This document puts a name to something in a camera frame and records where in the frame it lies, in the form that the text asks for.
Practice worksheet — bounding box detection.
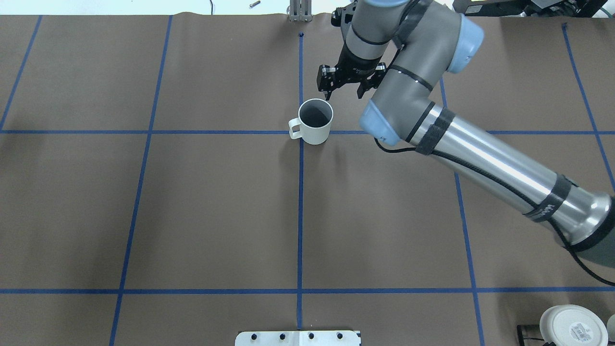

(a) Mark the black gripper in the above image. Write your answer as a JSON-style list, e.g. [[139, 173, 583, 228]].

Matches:
[[317, 46, 387, 101]]

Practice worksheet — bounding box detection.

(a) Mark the white handled mug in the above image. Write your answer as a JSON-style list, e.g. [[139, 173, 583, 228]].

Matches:
[[288, 99, 334, 145]]

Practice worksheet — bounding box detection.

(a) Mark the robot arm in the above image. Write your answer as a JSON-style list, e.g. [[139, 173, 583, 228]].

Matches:
[[317, 0, 614, 285]]

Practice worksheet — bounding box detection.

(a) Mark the brown paper table cover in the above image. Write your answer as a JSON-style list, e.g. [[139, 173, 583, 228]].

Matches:
[[1, 13, 614, 346]]

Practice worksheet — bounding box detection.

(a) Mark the white bowl on rack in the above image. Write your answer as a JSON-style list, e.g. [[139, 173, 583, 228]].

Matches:
[[539, 304, 609, 346]]

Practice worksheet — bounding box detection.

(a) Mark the white mug on rack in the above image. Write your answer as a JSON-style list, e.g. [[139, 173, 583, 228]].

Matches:
[[606, 314, 615, 343]]

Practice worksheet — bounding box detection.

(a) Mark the aluminium frame post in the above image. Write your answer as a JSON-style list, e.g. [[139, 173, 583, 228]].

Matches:
[[287, 0, 313, 23]]

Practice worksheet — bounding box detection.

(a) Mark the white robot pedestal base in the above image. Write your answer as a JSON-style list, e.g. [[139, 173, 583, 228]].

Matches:
[[234, 330, 362, 346]]

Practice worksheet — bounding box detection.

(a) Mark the black wire dish rack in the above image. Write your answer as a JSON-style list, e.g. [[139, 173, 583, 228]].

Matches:
[[516, 324, 551, 346]]

